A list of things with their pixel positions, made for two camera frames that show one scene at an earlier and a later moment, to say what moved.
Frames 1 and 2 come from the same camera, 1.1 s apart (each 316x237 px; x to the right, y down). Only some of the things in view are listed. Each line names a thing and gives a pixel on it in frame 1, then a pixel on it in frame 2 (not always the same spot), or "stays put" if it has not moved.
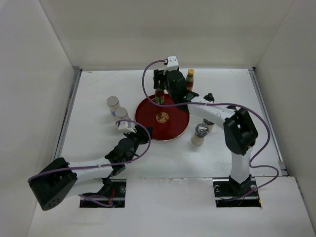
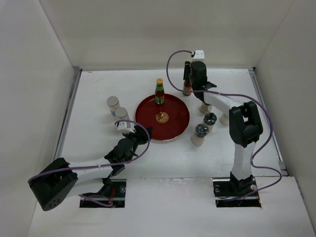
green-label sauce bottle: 189,80 stays put
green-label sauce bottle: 159,95 stays put
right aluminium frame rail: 281,166 stays put
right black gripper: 159,76 → 187,68
